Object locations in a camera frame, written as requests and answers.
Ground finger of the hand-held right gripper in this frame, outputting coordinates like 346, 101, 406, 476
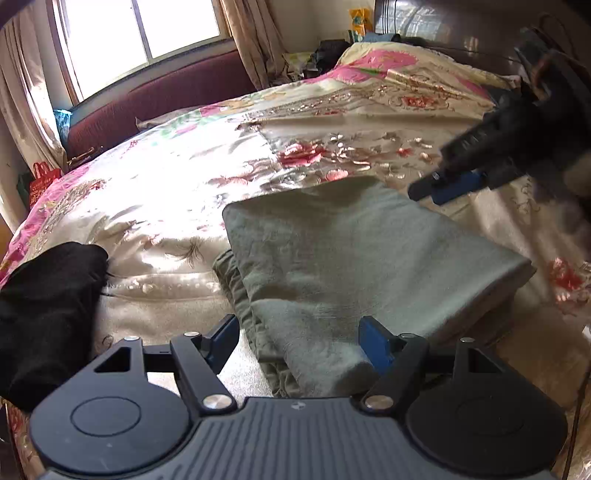
408, 168, 489, 207

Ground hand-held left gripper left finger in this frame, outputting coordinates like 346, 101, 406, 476
93, 314, 241, 415

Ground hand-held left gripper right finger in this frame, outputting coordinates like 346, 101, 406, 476
358, 316, 505, 412

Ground olive green pants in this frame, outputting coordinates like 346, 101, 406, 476
212, 175, 537, 400

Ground dark wooden headboard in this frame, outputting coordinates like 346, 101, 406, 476
373, 0, 591, 78

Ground floral satin blanket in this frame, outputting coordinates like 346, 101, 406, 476
0, 41, 591, 480

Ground yellow packet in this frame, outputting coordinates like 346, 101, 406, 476
348, 8, 376, 43

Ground black folded cloth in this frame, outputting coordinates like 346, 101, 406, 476
0, 242, 110, 412

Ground dark clothes pile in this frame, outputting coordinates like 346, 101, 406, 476
311, 39, 352, 73

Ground patterned papers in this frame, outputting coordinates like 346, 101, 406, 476
281, 50, 315, 82

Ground red bag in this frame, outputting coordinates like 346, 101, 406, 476
30, 161, 62, 207

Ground beige curtain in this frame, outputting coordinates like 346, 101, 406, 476
218, 0, 290, 89
0, 13, 71, 175

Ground maroon sofa backrest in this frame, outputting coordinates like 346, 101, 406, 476
66, 48, 258, 161

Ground teal bag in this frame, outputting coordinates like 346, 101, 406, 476
52, 108, 73, 145

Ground window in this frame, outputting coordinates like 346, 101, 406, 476
46, 0, 232, 105

